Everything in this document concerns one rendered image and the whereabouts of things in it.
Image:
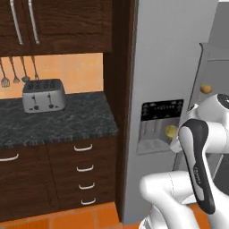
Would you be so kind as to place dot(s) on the hanging metal fork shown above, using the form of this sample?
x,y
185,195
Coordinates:
x,y
35,70

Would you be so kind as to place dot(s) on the silver four-slot toaster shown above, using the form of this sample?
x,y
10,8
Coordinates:
x,y
44,97

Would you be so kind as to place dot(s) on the yellow potato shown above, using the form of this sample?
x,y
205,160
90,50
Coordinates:
x,y
171,131
205,88

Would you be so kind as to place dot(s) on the dark wood drawer front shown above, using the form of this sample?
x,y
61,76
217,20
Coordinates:
x,y
104,185
104,147
104,168
104,200

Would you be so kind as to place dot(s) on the hanging metal ladle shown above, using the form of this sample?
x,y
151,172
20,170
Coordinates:
x,y
25,78

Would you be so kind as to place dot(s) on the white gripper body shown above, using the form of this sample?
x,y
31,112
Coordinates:
x,y
175,146

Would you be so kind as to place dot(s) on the grey fridge door with dispenser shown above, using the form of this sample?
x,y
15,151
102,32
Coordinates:
x,y
161,59

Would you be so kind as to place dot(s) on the grey fridge body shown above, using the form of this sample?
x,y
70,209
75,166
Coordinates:
x,y
216,65

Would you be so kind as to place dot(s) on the hanging metal spatula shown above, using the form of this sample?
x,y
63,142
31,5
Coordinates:
x,y
15,78

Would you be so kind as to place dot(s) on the dark wood base cupboard door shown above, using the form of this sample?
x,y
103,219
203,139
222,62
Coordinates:
x,y
27,188

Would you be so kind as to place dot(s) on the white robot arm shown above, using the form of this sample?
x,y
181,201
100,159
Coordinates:
x,y
167,190

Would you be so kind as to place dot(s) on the tall dark wood side panel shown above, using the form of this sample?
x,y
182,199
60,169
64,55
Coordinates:
x,y
120,74

